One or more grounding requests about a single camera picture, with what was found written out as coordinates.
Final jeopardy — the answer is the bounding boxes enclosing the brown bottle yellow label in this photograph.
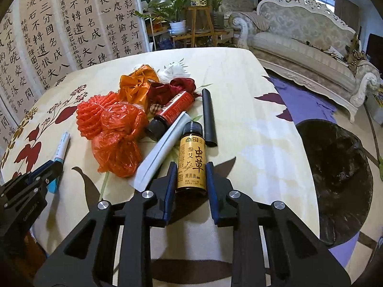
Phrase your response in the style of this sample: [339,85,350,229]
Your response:
[175,121,208,194]

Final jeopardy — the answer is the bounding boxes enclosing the ornate white sofa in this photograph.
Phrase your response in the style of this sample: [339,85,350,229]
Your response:
[229,0,382,123]

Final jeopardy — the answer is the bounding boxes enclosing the wooden plant stand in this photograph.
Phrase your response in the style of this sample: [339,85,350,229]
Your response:
[170,6,228,48]

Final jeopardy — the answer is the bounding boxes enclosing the calligraphy folding screen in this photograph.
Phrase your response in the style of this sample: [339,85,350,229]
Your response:
[0,0,152,162]

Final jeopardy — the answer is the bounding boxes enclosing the dark red ribbon bundle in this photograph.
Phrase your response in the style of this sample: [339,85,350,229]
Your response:
[146,78,202,117]

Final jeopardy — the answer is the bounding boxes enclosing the scattered papers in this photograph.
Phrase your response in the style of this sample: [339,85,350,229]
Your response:
[321,46,349,66]

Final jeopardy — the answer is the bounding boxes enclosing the purple cloth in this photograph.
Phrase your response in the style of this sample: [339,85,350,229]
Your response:
[262,75,364,270]

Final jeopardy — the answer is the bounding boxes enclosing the black plastic tube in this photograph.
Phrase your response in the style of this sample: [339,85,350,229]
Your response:
[201,88,218,148]

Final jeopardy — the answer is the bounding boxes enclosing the red plastic bag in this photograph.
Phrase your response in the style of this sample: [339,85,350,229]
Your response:
[91,102,150,178]

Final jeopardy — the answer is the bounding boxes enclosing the tall plant glass pot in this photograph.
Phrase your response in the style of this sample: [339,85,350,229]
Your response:
[206,0,237,27]

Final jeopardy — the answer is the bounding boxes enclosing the black bag lined bin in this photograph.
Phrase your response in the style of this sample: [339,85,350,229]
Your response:
[295,120,374,248]

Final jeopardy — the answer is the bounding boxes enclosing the ornate white armchair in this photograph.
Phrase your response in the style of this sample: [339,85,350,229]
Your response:
[220,0,258,15]

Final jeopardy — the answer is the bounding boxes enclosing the brown bottle red label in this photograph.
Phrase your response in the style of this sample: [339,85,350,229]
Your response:
[146,90,194,141]

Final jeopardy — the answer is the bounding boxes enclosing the potted plant white pot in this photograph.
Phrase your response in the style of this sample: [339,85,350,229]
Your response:
[135,0,192,36]

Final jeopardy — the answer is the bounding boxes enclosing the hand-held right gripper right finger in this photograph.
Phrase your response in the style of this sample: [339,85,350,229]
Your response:
[205,161,352,287]

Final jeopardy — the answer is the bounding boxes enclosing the black rectangular case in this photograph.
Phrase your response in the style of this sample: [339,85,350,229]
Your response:
[366,33,383,72]

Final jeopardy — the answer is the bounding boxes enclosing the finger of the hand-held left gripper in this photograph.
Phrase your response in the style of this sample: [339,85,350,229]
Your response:
[0,164,64,207]
[28,160,62,176]

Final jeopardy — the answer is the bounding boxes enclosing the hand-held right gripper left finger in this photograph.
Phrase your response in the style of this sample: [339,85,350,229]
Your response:
[33,161,178,287]

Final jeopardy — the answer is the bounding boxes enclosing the blue white marker pen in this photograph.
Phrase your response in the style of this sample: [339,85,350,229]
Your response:
[49,132,71,194]

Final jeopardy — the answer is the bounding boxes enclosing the orange plastic bag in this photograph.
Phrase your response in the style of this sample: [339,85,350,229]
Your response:
[119,64,160,117]

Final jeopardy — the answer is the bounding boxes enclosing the white squeeze tube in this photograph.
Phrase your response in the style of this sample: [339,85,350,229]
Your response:
[133,111,192,192]

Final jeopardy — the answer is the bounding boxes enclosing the red mesh net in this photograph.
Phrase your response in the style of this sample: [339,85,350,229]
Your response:
[76,92,120,139]

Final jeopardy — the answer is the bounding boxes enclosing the tiger striped plush toy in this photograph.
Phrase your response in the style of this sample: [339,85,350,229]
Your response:
[345,43,368,69]

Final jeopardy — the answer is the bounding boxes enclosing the white metal shelf rack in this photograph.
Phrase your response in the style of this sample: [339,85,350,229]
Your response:
[146,15,174,51]

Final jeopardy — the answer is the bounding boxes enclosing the white crumpled tissue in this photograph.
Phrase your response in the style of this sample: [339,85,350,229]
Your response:
[157,61,192,83]

